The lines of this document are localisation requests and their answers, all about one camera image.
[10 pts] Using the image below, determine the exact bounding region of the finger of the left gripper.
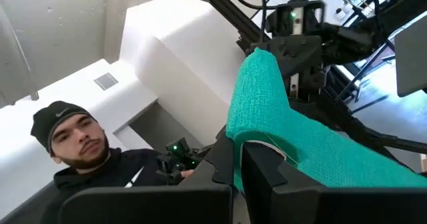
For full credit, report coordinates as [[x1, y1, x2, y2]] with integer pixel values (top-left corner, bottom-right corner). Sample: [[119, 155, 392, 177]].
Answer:
[[248, 36, 324, 80]]

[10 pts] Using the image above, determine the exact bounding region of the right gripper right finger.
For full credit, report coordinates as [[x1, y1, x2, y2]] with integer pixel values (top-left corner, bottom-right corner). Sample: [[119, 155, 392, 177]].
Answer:
[[240, 142, 427, 224]]

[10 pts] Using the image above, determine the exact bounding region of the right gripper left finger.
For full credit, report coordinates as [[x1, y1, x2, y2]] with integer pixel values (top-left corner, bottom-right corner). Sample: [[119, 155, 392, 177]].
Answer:
[[58, 129, 236, 224]]

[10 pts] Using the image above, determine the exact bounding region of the green elastic bandage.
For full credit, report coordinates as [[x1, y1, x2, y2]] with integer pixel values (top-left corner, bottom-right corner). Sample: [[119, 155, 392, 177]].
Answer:
[[225, 47, 427, 193]]

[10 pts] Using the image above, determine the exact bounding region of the person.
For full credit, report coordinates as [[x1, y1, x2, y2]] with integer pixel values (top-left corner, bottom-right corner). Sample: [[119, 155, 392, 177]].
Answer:
[[30, 100, 196, 224]]

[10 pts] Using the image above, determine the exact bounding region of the square ceiling vent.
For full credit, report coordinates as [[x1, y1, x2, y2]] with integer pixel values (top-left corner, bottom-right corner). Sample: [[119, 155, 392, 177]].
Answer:
[[93, 72, 119, 91]]

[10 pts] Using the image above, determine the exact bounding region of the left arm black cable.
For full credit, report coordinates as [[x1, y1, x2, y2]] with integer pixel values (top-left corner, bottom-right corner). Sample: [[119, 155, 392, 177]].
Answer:
[[231, 0, 270, 43]]

